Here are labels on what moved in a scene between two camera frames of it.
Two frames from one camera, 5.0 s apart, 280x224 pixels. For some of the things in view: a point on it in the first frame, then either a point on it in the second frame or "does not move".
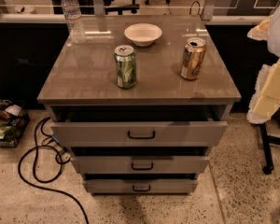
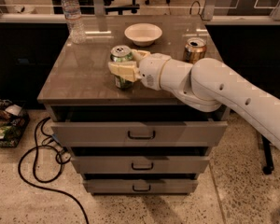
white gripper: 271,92 -> 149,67
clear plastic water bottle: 72,13 does not move
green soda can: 126,63 does not move
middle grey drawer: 140,163 does not move
